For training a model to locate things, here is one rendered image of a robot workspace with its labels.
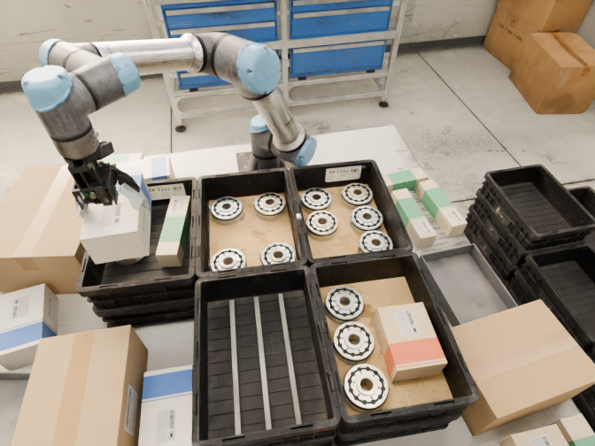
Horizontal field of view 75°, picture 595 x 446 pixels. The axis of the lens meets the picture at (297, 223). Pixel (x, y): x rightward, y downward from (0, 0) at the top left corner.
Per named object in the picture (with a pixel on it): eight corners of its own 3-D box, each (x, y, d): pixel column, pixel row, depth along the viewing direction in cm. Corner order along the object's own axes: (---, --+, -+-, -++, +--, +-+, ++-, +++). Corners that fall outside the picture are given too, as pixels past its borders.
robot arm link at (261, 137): (264, 136, 156) (263, 105, 147) (290, 148, 151) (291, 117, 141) (243, 149, 149) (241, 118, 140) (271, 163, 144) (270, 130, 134)
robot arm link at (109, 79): (101, 40, 77) (49, 61, 71) (136, 55, 72) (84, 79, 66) (115, 78, 83) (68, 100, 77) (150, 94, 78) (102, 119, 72)
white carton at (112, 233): (104, 203, 103) (91, 178, 96) (151, 196, 104) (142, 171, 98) (95, 264, 90) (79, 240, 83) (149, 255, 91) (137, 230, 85)
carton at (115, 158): (146, 164, 166) (142, 152, 162) (143, 173, 162) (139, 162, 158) (88, 167, 165) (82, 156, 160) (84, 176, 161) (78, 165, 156)
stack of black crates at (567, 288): (494, 296, 188) (526, 254, 162) (549, 285, 192) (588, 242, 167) (546, 378, 162) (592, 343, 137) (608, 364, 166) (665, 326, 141)
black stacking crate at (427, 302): (308, 288, 113) (309, 265, 105) (405, 275, 116) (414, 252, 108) (338, 438, 87) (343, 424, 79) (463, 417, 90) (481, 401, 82)
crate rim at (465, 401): (308, 268, 106) (308, 264, 104) (413, 255, 109) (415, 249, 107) (342, 427, 80) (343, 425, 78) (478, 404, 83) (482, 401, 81)
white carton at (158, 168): (173, 172, 163) (168, 155, 156) (175, 191, 155) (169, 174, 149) (124, 180, 160) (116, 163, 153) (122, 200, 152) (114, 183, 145)
